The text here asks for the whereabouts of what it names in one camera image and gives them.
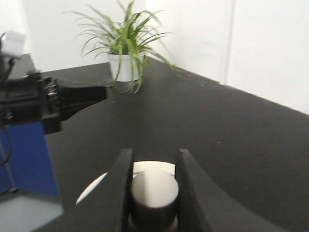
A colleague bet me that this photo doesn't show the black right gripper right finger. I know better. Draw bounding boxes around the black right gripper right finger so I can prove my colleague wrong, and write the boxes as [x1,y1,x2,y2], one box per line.
[175,149,284,232]

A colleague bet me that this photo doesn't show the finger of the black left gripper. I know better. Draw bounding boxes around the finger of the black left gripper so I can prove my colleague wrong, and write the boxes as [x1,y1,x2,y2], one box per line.
[56,84,107,121]

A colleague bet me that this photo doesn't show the glass jar with beige lid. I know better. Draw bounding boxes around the glass jar with beige lid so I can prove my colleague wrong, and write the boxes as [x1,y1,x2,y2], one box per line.
[75,160,181,232]

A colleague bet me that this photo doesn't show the potted spider plant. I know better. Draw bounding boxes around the potted spider plant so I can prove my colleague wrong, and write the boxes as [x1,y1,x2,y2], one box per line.
[69,0,180,93]

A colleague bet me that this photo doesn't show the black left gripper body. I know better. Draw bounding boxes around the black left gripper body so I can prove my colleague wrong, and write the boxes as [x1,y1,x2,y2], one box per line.
[0,72,62,134]

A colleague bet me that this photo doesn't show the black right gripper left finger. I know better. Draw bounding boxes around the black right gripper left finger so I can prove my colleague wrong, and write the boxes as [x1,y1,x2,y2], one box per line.
[72,148,133,232]

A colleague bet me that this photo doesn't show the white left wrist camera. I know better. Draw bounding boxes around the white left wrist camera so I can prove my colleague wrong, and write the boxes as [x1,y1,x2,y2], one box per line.
[0,30,26,59]

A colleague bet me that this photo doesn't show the blue lab cabinets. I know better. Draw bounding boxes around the blue lab cabinets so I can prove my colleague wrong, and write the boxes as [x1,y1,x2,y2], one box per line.
[0,122,60,197]

